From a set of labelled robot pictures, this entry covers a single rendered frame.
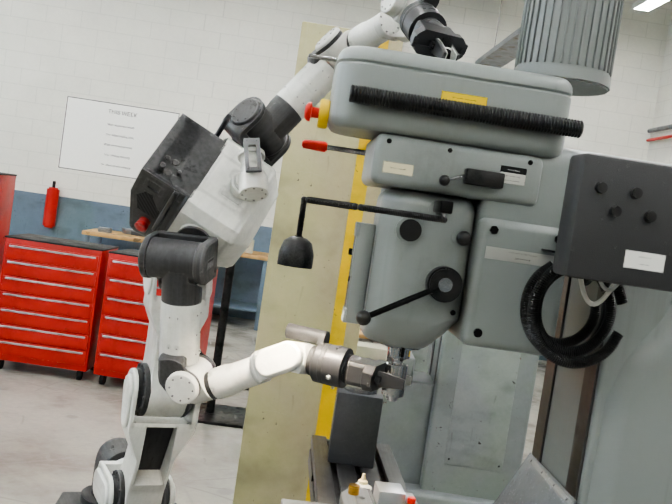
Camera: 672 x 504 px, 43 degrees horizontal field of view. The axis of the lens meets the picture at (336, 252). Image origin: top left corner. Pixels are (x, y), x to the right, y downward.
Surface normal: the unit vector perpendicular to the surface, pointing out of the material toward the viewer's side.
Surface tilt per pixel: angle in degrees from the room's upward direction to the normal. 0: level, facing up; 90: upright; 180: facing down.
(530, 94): 90
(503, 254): 90
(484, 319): 90
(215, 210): 58
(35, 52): 90
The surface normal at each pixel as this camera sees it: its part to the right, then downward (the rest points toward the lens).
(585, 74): 0.20, 0.08
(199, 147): 0.44, -0.43
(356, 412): -0.02, 0.05
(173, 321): -0.20, 0.22
